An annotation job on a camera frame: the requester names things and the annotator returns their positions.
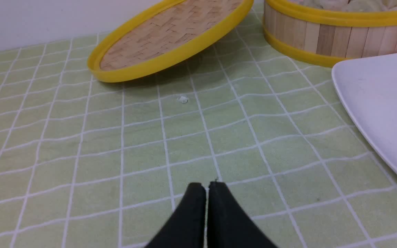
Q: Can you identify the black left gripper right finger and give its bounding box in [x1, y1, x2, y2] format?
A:
[207, 182, 277, 248]

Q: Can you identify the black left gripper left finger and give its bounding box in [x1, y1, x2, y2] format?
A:
[145, 183, 206, 248]

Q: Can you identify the white square plate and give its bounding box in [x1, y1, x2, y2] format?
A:
[332, 53, 397, 174]

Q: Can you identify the small white crumb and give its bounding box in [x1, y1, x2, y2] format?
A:
[177, 95, 189, 104]

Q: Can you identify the green checked tablecloth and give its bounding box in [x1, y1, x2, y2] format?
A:
[0, 1, 397, 248]

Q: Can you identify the yellow rimmed bamboo steamer lid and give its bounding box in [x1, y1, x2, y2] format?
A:
[87, 0, 253, 83]

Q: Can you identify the yellow rimmed bamboo steamer basket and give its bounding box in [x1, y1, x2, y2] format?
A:
[263, 0, 397, 67]

